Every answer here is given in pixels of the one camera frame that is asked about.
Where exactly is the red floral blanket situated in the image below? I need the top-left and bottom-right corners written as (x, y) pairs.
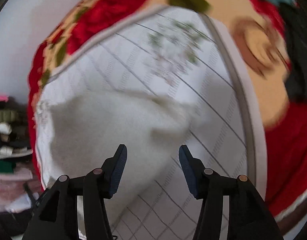
top-left (28, 0), bottom-right (307, 220)

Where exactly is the white grid pattern cloth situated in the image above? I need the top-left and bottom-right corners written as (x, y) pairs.
top-left (35, 6), bottom-right (267, 239)

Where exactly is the clothes rack with garments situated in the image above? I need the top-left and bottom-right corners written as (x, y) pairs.
top-left (0, 101), bottom-right (35, 212)

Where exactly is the black garment with stripes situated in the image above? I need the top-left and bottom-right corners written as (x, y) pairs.
top-left (279, 2), bottom-right (307, 101)

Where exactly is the white fuzzy knit jacket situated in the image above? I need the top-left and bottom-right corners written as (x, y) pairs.
top-left (43, 90), bottom-right (195, 222)

